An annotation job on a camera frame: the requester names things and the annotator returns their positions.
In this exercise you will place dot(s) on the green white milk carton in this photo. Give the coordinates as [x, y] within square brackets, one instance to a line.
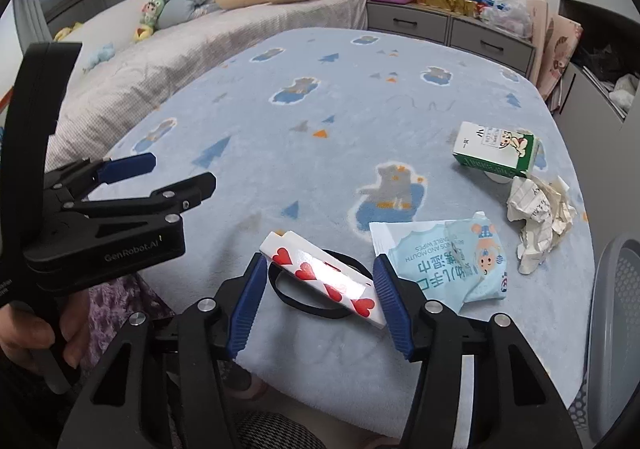
[485, 144]

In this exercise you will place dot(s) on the grey perforated plastic basket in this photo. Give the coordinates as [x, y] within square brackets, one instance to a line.
[615, 329]

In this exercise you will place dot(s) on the white wardrobe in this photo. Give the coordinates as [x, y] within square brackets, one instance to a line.
[580, 94]

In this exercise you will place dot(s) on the gold foil gift box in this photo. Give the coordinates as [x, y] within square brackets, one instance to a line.
[445, 3]

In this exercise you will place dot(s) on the cartoon printed pink mat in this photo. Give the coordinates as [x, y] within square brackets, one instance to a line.
[562, 49]

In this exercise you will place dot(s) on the white box with red hearts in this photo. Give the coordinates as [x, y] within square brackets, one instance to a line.
[305, 269]

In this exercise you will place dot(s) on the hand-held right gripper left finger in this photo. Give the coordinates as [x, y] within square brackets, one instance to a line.
[247, 309]

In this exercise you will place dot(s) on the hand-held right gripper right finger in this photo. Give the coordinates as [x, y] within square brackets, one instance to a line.
[392, 309]

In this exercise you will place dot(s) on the white paper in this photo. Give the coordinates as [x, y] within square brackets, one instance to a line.
[535, 214]

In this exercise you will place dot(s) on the person's left hand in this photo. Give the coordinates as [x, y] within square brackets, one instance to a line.
[25, 331]

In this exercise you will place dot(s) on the purple patterned pajama pants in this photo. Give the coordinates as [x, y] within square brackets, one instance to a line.
[125, 299]

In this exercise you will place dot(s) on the white round lid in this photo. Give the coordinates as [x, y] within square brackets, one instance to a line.
[497, 178]

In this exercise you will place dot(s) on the printed blue blanket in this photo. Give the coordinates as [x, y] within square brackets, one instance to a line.
[325, 104]

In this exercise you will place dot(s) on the white cloth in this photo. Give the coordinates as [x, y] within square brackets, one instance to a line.
[625, 91]

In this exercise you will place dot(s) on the clear plastic bag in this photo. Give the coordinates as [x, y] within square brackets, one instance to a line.
[505, 19]

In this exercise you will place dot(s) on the blue wet wipes packet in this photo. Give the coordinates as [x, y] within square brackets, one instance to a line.
[425, 254]

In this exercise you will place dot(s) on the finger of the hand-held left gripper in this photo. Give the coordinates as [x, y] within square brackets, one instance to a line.
[125, 167]
[185, 189]

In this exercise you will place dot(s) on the grey drawer chest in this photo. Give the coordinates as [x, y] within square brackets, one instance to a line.
[415, 21]

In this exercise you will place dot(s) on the dark bag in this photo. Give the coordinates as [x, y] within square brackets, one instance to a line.
[605, 61]

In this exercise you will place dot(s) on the small plush doll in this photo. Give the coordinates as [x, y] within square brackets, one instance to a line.
[150, 16]

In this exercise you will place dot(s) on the bed with beige quilted cover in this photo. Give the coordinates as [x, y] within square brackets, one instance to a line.
[175, 59]

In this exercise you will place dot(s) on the yellow plush toy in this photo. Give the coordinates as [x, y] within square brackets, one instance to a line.
[67, 31]

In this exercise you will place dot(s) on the plain pink foam mat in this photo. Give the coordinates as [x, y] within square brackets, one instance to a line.
[537, 29]

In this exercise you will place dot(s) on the light blue plush toy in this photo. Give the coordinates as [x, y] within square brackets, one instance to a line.
[100, 56]

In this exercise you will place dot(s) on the grey curtain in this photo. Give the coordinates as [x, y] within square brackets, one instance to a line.
[32, 11]

